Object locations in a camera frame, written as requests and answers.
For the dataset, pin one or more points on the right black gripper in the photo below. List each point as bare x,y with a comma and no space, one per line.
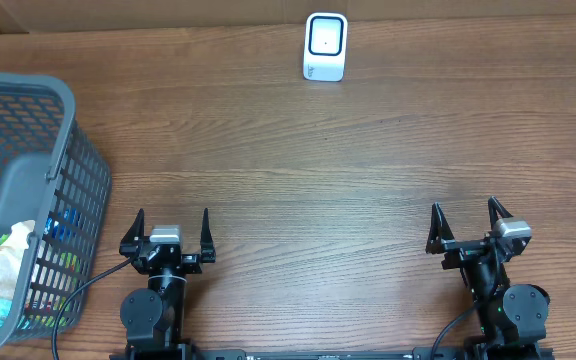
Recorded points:
438,234

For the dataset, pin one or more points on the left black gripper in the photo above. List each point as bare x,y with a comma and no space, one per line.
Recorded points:
193,265

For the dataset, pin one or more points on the blue oreo cookie pack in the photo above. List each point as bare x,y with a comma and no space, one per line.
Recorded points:
62,231

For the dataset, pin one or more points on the green haribo gummy bag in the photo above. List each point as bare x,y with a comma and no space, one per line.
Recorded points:
44,304

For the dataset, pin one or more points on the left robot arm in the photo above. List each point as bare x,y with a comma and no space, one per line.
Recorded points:
153,315

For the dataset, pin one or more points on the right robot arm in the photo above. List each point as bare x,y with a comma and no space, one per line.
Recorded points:
512,317

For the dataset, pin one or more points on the white barcode scanner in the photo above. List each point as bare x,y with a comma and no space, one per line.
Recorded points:
325,45

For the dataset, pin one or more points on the grey plastic mesh basket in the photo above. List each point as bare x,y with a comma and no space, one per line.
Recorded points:
47,165

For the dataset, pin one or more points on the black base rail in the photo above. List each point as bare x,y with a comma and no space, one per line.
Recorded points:
318,355

